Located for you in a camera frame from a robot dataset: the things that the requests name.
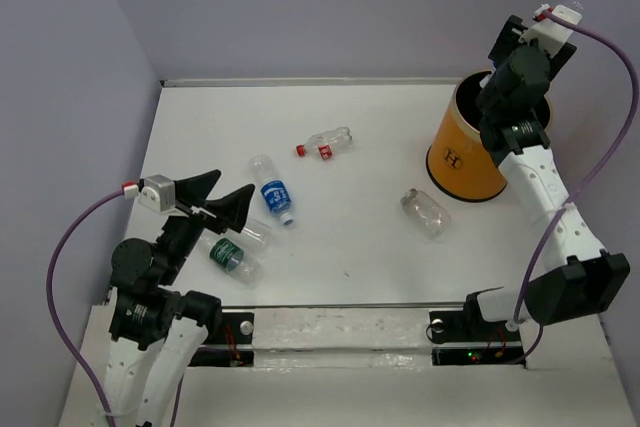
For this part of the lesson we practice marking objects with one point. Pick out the red cap small bottle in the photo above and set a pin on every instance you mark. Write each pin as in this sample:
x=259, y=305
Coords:
x=326, y=144

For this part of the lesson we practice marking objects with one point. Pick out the silver bolt right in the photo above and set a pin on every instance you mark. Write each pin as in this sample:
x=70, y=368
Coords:
x=437, y=325

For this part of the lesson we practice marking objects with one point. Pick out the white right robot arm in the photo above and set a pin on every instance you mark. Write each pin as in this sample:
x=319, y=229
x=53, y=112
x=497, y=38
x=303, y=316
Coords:
x=571, y=274

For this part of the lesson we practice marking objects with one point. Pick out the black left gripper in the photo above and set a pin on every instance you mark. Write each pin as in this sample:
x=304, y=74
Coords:
x=232, y=208

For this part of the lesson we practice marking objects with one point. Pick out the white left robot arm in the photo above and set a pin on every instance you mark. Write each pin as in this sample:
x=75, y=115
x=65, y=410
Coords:
x=155, y=331

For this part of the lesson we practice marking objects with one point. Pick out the green label plastic bottle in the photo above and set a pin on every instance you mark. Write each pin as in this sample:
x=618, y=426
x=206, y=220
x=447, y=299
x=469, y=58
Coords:
x=231, y=259

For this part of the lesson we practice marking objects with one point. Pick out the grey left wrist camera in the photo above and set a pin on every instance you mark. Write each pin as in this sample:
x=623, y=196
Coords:
x=156, y=193

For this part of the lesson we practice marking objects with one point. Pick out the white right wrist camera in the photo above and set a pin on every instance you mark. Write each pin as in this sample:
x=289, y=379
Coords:
x=551, y=36

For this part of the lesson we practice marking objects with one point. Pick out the clear plastic bottle no label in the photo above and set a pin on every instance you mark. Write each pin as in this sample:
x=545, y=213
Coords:
x=255, y=236

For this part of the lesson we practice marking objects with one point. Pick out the orange cylindrical bin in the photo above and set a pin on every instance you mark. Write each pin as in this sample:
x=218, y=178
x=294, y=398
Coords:
x=457, y=161

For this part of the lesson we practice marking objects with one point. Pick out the silver bolt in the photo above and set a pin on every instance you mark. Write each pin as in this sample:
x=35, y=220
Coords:
x=437, y=325
x=246, y=328

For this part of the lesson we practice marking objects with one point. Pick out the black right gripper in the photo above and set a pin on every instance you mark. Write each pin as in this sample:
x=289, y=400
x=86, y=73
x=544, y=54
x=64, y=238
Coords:
x=509, y=39

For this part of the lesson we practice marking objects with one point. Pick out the silver bolt left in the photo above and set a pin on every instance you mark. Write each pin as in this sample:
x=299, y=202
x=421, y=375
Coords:
x=246, y=328

